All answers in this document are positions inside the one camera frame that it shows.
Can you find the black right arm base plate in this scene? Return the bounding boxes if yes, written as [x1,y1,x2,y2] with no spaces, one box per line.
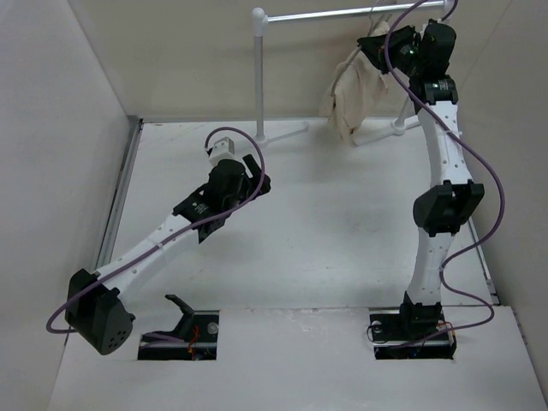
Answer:
[366,310,457,360]

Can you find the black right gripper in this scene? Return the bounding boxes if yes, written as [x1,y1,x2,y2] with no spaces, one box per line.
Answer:
[358,25,425,79]

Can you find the white clothes rack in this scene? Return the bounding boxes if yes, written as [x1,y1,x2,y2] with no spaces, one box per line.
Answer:
[252,0,459,149]

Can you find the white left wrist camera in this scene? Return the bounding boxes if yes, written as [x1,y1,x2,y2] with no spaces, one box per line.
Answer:
[206,137,235,167]

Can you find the grey wire hanger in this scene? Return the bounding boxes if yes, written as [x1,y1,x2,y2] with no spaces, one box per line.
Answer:
[329,0,395,95]

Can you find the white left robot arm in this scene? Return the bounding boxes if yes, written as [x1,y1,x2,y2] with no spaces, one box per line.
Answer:
[64,154,271,355]

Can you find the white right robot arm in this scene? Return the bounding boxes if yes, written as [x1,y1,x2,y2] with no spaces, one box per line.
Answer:
[358,21,485,340]

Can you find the beige trousers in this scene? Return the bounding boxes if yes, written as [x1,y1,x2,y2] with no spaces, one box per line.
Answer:
[319,46,389,144]

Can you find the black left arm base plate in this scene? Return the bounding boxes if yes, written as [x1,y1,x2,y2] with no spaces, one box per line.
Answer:
[137,311,220,361]

